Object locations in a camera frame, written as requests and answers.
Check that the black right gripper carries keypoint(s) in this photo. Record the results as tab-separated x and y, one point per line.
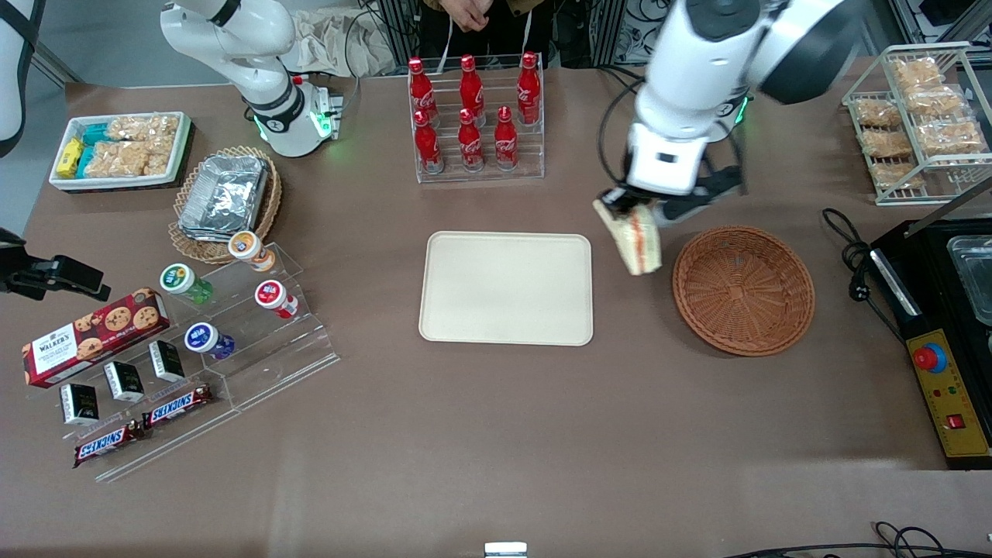
22	273

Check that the Snickers chocolate bar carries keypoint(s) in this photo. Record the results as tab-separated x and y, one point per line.
177	407
108	444

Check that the red emergency stop button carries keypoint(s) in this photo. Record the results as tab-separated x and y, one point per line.
930	358

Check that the small white metal block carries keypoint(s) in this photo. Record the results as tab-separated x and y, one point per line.
505	550

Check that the clear acrylic stepped bottle stand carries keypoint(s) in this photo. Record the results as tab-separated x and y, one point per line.
287	356

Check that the clear bag of rice crackers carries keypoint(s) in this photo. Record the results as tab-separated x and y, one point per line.
143	128
116	159

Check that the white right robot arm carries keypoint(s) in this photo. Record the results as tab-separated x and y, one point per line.
263	77

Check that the triangle sandwich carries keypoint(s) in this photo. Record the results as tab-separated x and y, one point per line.
639	242

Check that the brown wicker basket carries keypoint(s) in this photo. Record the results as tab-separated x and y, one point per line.
742	291

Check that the small bottle with red cap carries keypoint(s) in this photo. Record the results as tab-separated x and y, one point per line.
274	297

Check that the black countertop appliance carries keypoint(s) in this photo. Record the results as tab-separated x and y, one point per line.
930	310

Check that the diagonal metal bar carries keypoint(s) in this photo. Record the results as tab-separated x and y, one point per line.
949	205

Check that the small bottle with blue cap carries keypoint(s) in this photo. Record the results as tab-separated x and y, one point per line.
205	339

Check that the beige cloth bag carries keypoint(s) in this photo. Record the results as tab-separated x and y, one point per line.
333	46

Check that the bare hand of bystander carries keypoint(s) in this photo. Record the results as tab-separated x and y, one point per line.
469	14

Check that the teal snack packet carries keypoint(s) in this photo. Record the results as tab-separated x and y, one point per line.
96	134
84	161

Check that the red cola bottle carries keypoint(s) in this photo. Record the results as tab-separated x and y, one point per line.
528	91
427	147
505	143
421	91
470	146
470	89

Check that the small black box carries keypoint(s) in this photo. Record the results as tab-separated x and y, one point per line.
167	360
124	381
79	404

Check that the yellow snack packet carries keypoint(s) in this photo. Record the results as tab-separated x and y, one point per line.
70	157

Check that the person in dark clothes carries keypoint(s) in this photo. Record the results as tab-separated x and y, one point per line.
511	35

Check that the yellow control panel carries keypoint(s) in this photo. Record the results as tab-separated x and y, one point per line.
957	403

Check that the clear acrylic bottle rack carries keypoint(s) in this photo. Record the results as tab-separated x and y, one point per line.
480	177

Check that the small bottle with orange cap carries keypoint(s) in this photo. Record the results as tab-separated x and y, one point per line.
249	249

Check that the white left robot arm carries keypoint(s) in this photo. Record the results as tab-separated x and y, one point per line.
697	70

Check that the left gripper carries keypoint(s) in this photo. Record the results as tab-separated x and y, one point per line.
618	198

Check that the red Walkers cookie box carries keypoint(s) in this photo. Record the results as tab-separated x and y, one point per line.
93	337

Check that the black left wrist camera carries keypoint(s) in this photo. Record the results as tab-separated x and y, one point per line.
701	201

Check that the beige plastic tray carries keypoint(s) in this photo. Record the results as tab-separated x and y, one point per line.
505	288

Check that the clear acrylic stepped snack stand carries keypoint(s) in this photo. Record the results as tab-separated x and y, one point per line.
186	438

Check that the white rectangular snack bin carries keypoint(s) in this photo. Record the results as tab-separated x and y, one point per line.
180	147

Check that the small bottle with green cap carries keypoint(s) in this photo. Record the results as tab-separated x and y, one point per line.
183	281

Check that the light wicker basket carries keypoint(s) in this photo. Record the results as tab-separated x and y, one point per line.
271	201

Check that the stack of foil trays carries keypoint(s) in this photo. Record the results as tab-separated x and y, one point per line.
225	194

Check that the clear glass pan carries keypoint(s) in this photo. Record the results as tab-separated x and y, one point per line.
973	279

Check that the bagged fried snack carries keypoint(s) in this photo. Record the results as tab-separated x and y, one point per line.
936	101
887	143
914	74
949	137
877	112
899	175

